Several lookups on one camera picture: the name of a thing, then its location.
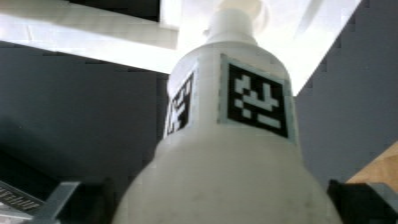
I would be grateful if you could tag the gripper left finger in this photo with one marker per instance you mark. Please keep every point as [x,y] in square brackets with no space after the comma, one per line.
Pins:
[28,210]

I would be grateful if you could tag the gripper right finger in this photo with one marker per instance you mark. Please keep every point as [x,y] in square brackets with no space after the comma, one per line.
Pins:
[365,201]

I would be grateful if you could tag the white lamp bulb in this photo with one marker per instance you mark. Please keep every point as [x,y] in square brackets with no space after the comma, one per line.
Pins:
[227,177]

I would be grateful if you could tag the white U-shaped fence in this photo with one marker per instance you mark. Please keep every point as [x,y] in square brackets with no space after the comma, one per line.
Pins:
[65,27]

